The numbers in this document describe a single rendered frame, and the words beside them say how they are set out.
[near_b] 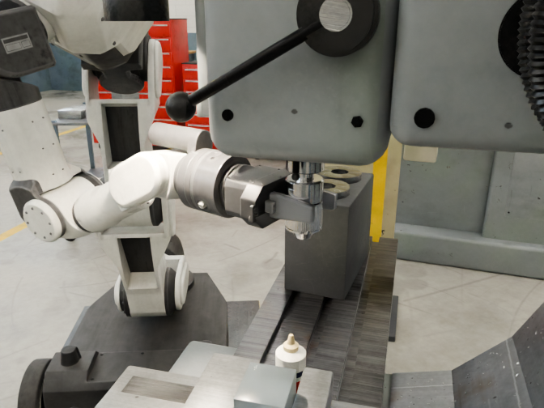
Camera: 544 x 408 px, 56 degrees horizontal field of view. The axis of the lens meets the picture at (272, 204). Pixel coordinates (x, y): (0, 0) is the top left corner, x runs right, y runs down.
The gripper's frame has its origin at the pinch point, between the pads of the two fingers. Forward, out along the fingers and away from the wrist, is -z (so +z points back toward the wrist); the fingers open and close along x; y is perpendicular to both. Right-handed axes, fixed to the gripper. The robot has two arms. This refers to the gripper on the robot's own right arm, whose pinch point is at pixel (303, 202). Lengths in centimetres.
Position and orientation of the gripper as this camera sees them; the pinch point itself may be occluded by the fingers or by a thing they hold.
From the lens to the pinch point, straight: 63.3
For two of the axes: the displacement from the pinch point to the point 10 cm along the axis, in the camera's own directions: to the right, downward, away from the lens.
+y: -0.1, 9.4, 3.5
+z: -8.3, -2.0, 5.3
